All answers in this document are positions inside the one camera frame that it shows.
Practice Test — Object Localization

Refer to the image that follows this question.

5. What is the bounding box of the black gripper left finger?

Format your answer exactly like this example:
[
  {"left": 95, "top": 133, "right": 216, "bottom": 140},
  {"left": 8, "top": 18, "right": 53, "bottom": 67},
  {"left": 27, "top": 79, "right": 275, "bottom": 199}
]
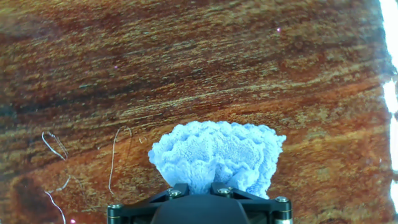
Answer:
[{"left": 107, "top": 182, "right": 190, "bottom": 224}]

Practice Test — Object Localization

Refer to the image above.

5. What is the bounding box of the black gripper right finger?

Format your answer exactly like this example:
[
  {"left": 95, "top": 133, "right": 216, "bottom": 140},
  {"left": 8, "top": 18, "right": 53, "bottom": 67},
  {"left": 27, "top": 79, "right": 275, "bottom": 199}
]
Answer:
[{"left": 210, "top": 183, "right": 293, "bottom": 224}]

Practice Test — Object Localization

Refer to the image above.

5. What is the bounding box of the white fluffy cleaning cloth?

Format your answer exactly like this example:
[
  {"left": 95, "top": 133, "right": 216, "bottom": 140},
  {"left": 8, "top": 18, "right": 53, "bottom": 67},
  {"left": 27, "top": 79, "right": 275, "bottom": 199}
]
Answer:
[{"left": 147, "top": 120, "right": 287, "bottom": 200}]

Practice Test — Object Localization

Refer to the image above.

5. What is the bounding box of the glossy wood grain mat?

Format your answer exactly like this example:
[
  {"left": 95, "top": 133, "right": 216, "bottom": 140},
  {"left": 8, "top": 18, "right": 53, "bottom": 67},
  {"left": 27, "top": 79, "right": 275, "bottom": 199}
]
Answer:
[{"left": 0, "top": 0, "right": 398, "bottom": 224}]

